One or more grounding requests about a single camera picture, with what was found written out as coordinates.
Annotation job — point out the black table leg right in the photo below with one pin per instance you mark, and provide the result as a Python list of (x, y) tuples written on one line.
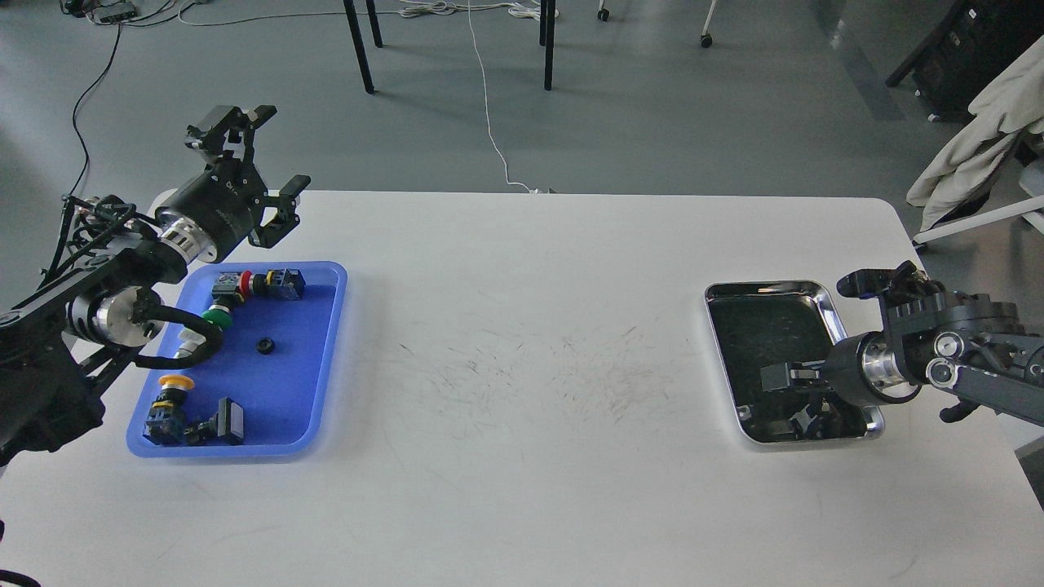
[(547, 11)]

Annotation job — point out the black switch block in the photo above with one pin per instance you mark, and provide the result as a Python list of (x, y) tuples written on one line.
[(227, 425)]

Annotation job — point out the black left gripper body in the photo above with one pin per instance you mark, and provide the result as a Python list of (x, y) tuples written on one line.
[(224, 203)]

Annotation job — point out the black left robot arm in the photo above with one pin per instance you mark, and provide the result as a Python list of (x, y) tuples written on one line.
[(96, 311)]

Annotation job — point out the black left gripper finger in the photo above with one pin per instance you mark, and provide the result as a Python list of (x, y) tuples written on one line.
[(224, 128), (274, 217)]

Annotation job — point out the yellow push button switch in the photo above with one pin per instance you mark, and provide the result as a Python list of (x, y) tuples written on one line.
[(166, 423)]

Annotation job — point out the black cabinet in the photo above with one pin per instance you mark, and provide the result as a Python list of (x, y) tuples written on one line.
[(973, 44)]

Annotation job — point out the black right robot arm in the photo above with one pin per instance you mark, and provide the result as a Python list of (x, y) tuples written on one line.
[(966, 344)]

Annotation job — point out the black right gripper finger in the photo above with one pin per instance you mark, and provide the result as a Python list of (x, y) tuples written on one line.
[(805, 377)]

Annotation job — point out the white chair frame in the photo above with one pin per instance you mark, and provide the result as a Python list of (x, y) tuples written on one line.
[(1029, 210)]

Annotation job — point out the black table leg left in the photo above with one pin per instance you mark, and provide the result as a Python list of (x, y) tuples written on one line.
[(354, 23)]

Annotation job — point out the red push button switch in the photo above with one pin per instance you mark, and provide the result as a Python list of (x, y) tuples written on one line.
[(233, 288)]

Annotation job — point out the beige cloth on chair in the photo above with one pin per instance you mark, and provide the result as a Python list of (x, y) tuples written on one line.
[(1010, 106)]

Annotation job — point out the shiny metal tray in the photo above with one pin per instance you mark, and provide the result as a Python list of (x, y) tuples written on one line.
[(756, 324)]

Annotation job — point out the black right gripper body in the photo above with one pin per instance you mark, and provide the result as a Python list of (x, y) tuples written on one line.
[(843, 371)]

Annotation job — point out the power strip on floor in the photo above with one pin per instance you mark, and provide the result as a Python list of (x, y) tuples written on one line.
[(104, 12)]

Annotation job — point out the black table leg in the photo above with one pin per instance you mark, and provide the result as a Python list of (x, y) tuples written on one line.
[(354, 23), (547, 11)]

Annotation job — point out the blue plastic tray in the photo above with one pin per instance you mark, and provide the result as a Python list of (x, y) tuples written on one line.
[(282, 393)]

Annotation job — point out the green push button switch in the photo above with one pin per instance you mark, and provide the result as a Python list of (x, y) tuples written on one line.
[(202, 335)]

